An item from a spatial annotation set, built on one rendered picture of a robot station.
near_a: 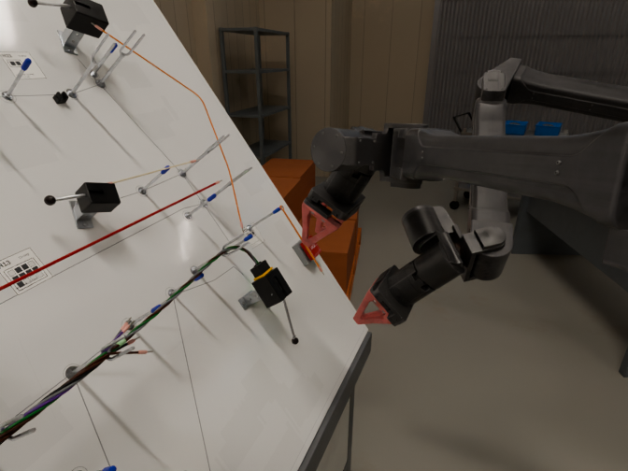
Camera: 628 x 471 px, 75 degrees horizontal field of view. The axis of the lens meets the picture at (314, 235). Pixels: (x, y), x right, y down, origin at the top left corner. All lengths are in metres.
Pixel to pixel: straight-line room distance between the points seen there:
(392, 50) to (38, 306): 6.39
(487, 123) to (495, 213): 0.22
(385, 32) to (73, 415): 6.49
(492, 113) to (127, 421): 0.78
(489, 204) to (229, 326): 0.49
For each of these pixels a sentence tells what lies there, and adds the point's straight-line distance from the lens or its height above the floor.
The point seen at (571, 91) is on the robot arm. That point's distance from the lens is 0.96.
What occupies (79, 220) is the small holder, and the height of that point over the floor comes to 1.32.
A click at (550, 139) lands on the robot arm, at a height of 1.49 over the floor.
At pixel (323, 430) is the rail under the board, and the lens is 0.90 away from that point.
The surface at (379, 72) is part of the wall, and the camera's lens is 6.77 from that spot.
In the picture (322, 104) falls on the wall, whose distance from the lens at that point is 5.68.
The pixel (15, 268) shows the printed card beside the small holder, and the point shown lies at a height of 1.29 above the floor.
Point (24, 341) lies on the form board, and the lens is 0.62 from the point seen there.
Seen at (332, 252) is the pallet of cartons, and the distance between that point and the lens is 2.53.
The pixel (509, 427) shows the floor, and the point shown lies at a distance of 2.25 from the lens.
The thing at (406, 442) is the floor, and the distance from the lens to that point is 2.05.
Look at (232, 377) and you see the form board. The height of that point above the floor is 1.04.
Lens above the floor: 1.54
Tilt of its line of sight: 23 degrees down
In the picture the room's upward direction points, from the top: straight up
